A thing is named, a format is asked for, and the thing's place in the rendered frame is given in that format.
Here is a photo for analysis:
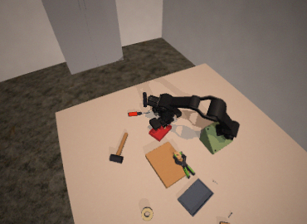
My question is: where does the light brown wooden board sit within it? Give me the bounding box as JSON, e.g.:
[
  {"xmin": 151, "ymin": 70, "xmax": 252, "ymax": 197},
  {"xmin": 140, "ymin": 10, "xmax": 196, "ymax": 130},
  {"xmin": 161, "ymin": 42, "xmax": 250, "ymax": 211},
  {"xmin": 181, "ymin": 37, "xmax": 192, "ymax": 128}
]
[{"xmin": 145, "ymin": 142, "xmax": 186, "ymax": 189}]

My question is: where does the red tray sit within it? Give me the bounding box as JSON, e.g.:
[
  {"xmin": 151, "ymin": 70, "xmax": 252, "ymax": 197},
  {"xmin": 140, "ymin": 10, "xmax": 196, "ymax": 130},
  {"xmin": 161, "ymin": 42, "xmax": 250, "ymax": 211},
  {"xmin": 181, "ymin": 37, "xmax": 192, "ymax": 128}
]
[{"xmin": 149, "ymin": 124, "xmax": 172, "ymax": 142}]

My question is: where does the black mallet with wooden handle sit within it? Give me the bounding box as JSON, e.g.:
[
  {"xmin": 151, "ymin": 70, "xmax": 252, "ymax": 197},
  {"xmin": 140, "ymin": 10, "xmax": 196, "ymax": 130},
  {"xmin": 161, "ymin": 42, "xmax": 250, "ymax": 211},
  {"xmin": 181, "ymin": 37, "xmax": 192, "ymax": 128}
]
[{"xmin": 110, "ymin": 133, "xmax": 128, "ymax": 163}]

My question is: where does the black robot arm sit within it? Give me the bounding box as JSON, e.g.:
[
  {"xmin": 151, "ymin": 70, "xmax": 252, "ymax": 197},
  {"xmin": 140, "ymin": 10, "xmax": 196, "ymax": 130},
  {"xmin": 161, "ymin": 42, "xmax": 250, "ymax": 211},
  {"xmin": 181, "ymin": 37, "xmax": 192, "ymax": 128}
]
[{"xmin": 147, "ymin": 93, "xmax": 240, "ymax": 139}]

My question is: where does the black spring clamp with green grips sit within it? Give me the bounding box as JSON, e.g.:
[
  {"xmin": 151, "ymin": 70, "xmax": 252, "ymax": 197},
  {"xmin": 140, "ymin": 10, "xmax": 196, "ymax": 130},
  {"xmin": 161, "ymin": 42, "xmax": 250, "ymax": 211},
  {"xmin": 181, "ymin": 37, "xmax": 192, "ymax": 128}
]
[{"xmin": 173, "ymin": 152, "xmax": 195, "ymax": 179}]

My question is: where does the beige ring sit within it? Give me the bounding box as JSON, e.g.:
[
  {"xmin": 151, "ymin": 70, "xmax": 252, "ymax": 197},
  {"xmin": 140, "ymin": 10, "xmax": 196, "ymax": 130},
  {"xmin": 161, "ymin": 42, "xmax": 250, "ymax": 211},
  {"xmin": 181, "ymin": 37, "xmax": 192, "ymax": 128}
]
[{"xmin": 141, "ymin": 208, "xmax": 153, "ymax": 221}]

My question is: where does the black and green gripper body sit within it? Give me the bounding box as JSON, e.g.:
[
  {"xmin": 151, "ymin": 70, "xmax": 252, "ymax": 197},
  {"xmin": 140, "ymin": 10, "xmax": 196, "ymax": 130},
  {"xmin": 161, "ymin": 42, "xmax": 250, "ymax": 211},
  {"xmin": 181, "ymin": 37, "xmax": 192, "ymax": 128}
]
[{"xmin": 149, "ymin": 108, "xmax": 182, "ymax": 130}]

